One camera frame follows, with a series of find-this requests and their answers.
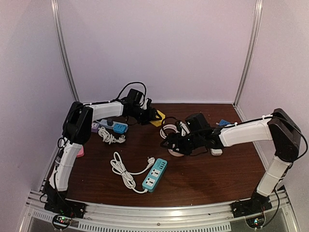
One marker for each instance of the grey-blue power strip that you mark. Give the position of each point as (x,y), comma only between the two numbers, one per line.
(103,123)

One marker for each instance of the white plug adapter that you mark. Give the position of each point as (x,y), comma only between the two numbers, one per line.
(216,152)

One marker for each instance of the yellow cube socket adapter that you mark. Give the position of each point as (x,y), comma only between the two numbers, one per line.
(159,117)

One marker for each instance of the purple power strip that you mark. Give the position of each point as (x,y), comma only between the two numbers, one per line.
(95,127)

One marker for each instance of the blue cube socket adapter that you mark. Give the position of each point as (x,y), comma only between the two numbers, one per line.
(222,123)

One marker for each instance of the pink plug adapter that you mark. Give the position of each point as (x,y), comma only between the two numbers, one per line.
(80,153)

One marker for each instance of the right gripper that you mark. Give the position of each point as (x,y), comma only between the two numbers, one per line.
(178,145)

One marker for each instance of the teal USB power strip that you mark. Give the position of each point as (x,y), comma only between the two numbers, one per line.
(153,177)

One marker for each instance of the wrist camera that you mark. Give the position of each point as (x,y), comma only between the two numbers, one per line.
(138,98)
(194,122)

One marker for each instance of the light blue plug adapter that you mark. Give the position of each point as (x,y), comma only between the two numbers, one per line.
(120,128)

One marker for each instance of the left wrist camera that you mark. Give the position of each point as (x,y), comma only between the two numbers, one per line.
(138,98)

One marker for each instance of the pink round power strip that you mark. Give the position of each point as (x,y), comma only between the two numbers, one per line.
(175,154)

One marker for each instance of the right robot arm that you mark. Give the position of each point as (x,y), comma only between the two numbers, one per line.
(276,127)

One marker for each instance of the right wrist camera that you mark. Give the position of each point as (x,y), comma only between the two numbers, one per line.
(194,122)

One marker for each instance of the dark grey USB charger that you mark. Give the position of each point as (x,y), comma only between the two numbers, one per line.
(109,122)

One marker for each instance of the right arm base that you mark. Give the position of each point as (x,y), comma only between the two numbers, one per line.
(250,206)

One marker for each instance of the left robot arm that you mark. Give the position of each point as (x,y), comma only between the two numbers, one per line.
(77,131)

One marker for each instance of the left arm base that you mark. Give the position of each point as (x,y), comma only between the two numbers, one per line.
(67,208)

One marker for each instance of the aluminium front rail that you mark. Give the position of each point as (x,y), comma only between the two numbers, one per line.
(217,217)

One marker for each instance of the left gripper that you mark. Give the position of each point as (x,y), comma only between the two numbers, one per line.
(149,117)

